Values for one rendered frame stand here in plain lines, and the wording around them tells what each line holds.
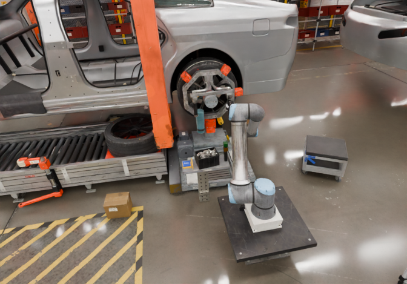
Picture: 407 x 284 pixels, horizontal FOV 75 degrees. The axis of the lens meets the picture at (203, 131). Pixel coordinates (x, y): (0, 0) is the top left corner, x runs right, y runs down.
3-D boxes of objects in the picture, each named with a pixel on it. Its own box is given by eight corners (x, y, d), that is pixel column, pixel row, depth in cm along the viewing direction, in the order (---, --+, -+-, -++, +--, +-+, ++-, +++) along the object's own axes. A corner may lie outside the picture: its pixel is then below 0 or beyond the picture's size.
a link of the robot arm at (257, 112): (266, 100, 187) (256, 127, 252) (248, 100, 188) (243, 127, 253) (267, 115, 184) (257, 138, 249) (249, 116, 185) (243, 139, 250)
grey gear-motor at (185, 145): (192, 147, 335) (189, 123, 317) (195, 169, 300) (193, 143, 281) (177, 149, 334) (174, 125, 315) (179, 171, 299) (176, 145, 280)
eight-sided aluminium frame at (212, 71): (232, 113, 302) (233, 66, 273) (234, 116, 296) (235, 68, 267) (185, 118, 297) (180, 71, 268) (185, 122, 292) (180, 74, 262)
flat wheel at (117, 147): (156, 123, 352) (154, 108, 339) (172, 149, 301) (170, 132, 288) (105, 137, 330) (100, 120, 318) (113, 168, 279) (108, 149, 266)
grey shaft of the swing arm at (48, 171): (64, 192, 284) (47, 155, 257) (63, 196, 279) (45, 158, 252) (56, 193, 283) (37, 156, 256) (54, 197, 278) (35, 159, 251)
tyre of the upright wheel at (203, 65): (220, 116, 331) (242, 66, 301) (223, 126, 311) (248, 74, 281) (168, 102, 312) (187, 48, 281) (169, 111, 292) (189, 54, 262)
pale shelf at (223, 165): (225, 157, 261) (225, 155, 259) (229, 168, 246) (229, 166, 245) (181, 163, 257) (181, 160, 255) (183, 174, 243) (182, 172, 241)
